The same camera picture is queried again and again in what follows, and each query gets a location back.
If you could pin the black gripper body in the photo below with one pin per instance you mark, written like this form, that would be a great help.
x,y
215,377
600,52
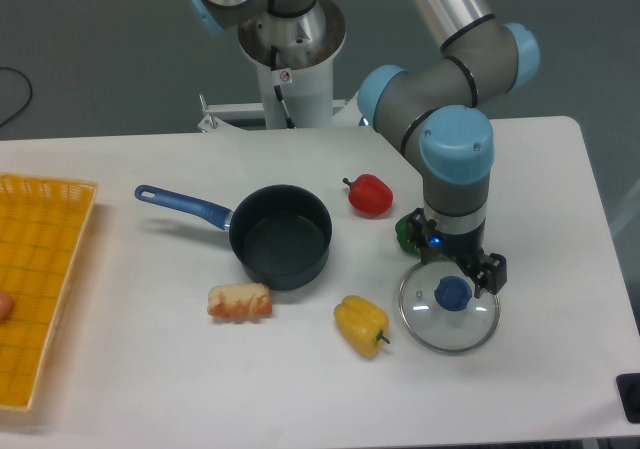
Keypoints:
x,y
457,238

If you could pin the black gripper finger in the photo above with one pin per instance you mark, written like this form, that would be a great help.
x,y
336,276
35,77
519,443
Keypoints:
x,y
489,274
423,243

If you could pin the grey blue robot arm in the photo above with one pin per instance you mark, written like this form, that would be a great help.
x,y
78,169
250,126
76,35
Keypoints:
x,y
432,118

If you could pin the green bell pepper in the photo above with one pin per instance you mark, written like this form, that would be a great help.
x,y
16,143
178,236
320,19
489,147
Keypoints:
x,y
403,236

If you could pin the red bell pepper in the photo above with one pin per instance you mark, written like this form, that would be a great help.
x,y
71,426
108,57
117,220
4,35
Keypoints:
x,y
369,195

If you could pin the yellow bell pepper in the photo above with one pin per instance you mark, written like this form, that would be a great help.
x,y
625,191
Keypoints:
x,y
363,324

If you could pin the glass lid blue knob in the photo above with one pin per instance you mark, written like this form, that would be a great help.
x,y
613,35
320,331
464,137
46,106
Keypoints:
x,y
437,305

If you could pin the black object table edge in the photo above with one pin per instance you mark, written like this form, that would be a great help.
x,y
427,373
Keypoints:
x,y
628,386

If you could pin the bread slice with sauce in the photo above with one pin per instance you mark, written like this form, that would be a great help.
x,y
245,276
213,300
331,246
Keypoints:
x,y
239,301

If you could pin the yellow plastic basket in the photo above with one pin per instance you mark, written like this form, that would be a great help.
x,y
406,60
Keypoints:
x,y
43,221

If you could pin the pink food item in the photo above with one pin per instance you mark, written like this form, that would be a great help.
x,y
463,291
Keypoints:
x,y
6,305

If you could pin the black saucepan blue handle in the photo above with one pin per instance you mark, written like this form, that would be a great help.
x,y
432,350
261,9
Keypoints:
x,y
281,234

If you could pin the white metal base bracket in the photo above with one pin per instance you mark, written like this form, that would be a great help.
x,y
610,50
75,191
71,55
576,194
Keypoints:
x,y
250,116

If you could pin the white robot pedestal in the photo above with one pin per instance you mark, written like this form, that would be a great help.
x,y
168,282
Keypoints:
x,y
293,58

